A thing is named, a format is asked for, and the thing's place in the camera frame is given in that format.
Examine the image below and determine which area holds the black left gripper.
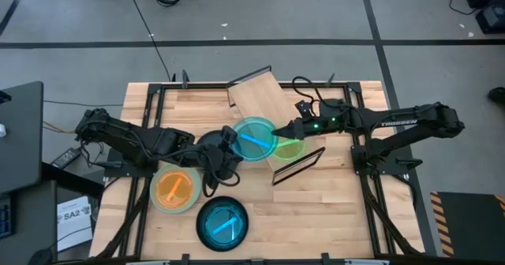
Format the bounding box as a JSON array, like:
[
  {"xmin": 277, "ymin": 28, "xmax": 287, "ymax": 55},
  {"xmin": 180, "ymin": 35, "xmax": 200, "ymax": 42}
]
[{"xmin": 196, "ymin": 125, "xmax": 245, "ymax": 181}]

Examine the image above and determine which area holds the black aluminium rig frame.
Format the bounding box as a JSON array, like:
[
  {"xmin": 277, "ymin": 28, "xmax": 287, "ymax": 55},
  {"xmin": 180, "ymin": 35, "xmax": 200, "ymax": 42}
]
[{"xmin": 88, "ymin": 81, "xmax": 429, "ymax": 265}]

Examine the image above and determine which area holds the black hazard striped platform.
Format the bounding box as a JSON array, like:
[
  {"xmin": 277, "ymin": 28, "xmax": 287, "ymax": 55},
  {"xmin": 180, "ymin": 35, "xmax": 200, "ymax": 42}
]
[{"xmin": 429, "ymin": 191, "xmax": 505, "ymax": 258}]

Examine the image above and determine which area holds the sage green plate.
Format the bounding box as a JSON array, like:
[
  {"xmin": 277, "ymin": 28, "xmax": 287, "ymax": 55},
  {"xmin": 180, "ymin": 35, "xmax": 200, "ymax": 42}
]
[{"xmin": 149, "ymin": 162, "xmax": 203, "ymax": 215}]

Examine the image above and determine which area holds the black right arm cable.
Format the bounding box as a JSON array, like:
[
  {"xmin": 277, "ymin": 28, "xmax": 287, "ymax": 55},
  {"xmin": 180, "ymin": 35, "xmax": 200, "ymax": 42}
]
[{"xmin": 291, "ymin": 75, "xmax": 329, "ymax": 109}]

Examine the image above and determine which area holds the wooden shelf with black frame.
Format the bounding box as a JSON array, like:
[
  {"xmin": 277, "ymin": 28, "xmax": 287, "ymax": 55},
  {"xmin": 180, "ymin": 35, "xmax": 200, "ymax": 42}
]
[{"xmin": 226, "ymin": 65, "xmax": 327, "ymax": 187}]

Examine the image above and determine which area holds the yellow floor cable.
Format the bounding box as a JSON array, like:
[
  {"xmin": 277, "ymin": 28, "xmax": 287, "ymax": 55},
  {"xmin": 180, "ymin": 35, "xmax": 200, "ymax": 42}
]
[{"xmin": 42, "ymin": 120, "xmax": 77, "ymax": 135}]

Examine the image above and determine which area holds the blue translucent plate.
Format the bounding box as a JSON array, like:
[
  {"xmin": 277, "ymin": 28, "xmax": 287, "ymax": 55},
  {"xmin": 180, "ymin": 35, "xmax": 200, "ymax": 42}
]
[
  {"xmin": 230, "ymin": 116, "xmax": 279, "ymax": 162},
  {"xmin": 204, "ymin": 203, "xmax": 241, "ymax": 242}
]

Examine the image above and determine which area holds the black power adapter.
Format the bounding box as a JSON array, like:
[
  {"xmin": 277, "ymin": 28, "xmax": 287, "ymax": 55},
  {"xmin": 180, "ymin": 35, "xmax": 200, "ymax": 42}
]
[{"xmin": 50, "ymin": 147, "xmax": 82, "ymax": 170}]

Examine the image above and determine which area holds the green translucent plate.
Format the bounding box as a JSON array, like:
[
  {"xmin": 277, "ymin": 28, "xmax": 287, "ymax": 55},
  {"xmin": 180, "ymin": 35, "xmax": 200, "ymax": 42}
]
[{"xmin": 270, "ymin": 136, "xmax": 307, "ymax": 163}]

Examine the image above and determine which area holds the white printed paper sheet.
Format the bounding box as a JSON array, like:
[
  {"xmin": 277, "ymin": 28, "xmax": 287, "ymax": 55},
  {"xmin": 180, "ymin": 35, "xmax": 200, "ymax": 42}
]
[{"xmin": 56, "ymin": 196, "xmax": 94, "ymax": 253}]

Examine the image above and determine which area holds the black equipment case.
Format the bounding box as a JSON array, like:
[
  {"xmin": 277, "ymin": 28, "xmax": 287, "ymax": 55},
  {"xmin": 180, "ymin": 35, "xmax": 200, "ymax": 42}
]
[{"xmin": 462, "ymin": 0, "xmax": 505, "ymax": 35}]

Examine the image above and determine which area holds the long black floor cable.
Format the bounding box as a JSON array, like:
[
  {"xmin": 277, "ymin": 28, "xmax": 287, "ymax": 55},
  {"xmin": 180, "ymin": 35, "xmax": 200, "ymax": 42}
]
[{"xmin": 125, "ymin": 0, "xmax": 177, "ymax": 83}]

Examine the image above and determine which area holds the person's shoe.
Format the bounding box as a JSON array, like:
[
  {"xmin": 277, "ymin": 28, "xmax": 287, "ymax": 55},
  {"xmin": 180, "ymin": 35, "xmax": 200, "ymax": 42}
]
[{"xmin": 487, "ymin": 86, "xmax": 505, "ymax": 104}]

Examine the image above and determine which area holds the black desk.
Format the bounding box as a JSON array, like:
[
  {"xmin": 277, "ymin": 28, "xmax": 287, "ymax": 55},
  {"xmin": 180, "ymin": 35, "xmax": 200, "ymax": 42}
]
[{"xmin": 0, "ymin": 80, "xmax": 44, "ymax": 195}]

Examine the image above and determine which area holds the thin grey floor cable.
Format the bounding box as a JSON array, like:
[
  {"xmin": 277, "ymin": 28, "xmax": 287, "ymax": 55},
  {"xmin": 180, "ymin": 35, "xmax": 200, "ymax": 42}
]
[{"xmin": 42, "ymin": 99, "xmax": 124, "ymax": 108}]

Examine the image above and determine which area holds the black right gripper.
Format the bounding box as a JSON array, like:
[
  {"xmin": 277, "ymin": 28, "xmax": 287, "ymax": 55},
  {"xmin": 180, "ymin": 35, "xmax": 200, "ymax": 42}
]
[{"xmin": 271, "ymin": 100, "xmax": 350, "ymax": 140}]

